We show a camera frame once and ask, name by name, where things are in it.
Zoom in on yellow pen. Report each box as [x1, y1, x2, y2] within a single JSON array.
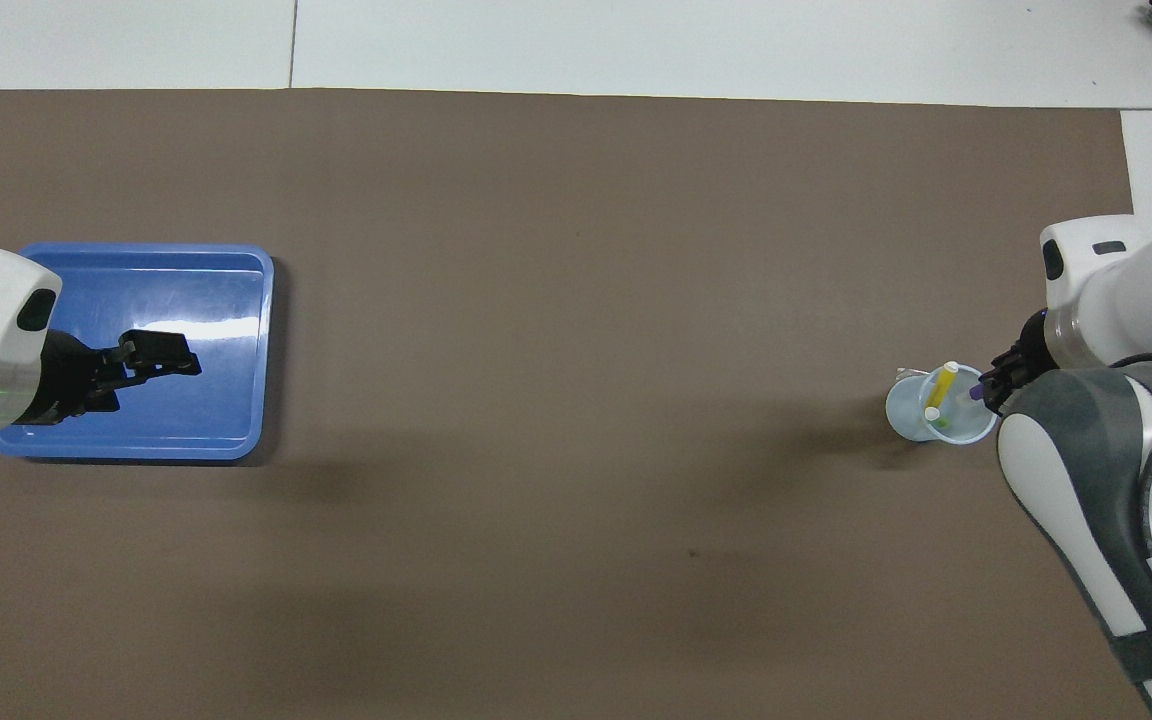
[[925, 361, 961, 421]]

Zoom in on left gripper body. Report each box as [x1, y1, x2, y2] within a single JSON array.
[[35, 329, 107, 427]]

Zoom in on blue plastic tray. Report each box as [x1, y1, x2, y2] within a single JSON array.
[[0, 243, 275, 461]]

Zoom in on clear light blue cup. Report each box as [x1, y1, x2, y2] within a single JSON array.
[[885, 364, 998, 447]]

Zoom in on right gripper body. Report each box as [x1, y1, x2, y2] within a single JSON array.
[[1006, 310, 1054, 385]]

